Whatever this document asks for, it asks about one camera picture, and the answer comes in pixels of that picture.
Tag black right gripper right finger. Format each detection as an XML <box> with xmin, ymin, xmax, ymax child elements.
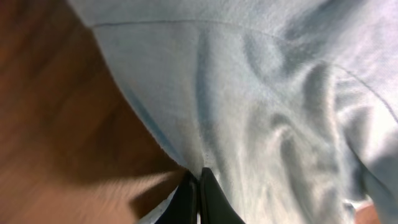
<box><xmin>200</xmin><ymin>167</ymin><xmax>245</xmax><ymax>224</ymax></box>

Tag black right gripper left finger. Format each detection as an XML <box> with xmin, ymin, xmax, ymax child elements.
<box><xmin>155</xmin><ymin>172</ymin><xmax>198</xmax><ymax>224</ymax></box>

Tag light blue t-shirt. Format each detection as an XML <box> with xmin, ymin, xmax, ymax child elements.
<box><xmin>70</xmin><ymin>0</ymin><xmax>397</xmax><ymax>223</ymax></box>

